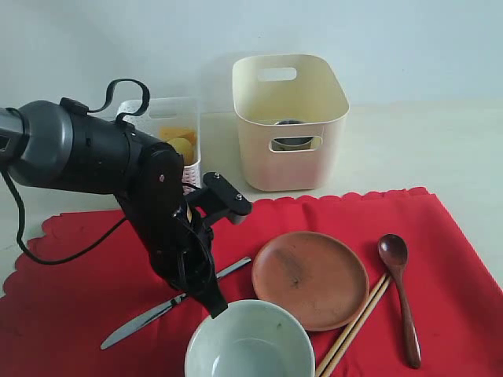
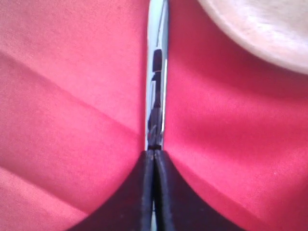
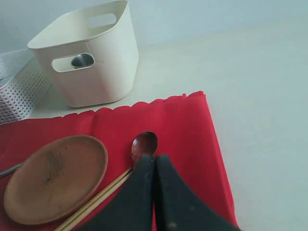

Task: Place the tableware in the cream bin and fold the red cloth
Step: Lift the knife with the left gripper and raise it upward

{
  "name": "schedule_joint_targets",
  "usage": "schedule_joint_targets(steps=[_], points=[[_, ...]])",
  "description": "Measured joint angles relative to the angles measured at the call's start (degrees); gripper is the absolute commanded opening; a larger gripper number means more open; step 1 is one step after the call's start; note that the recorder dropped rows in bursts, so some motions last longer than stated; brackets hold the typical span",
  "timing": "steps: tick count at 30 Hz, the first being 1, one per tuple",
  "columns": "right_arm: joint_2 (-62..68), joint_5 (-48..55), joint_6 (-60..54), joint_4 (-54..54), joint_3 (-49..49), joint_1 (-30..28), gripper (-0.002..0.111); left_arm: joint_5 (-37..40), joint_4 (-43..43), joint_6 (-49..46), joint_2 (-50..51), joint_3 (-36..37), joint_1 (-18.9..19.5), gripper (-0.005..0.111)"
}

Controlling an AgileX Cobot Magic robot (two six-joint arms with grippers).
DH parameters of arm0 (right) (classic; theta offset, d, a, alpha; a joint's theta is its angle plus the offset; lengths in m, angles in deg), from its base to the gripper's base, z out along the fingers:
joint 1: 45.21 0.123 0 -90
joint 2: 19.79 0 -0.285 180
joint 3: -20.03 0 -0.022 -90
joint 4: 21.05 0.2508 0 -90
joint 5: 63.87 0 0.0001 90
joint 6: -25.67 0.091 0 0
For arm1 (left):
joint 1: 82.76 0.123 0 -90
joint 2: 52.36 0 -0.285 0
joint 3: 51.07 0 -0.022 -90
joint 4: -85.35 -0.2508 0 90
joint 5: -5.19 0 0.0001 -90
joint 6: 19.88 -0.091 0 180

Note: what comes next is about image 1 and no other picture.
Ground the steel table knife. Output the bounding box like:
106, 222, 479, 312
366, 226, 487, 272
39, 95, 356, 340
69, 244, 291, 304
100, 257, 252, 350

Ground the left bamboo chopstick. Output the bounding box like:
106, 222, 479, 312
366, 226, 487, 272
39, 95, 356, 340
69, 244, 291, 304
314, 273, 389, 376

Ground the brown wooden plate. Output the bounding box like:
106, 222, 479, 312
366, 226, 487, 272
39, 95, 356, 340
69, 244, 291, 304
251, 231, 369, 331

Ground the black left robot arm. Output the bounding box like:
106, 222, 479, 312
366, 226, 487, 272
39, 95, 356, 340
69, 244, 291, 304
1, 97, 252, 317

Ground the pale green ceramic bowl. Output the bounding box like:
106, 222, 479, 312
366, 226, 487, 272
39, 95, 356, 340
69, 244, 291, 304
184, 299, 315, 376

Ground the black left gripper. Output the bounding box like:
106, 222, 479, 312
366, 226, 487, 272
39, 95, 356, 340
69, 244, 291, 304
147, 172, 252, 319

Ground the yellow lemon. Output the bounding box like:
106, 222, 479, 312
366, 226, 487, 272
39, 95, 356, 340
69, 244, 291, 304
167, 137, 194, 166

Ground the stainless steel cup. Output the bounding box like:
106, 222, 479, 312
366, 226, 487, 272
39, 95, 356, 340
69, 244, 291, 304
270, 119, 314, 152

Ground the white perforated plastic basket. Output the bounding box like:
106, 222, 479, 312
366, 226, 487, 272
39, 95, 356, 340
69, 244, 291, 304
117, 97, 201, 199

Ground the dark wooden spoon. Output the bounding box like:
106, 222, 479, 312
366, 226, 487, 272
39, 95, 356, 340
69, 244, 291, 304
377, 233, 421, 369

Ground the cream plastic bin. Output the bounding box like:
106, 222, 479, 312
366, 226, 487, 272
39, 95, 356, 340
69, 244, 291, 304
232, 54, 350, 192

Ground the yellow cheese wedge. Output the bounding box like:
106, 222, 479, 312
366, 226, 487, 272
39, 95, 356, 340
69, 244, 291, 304
159, 126, 197, 145

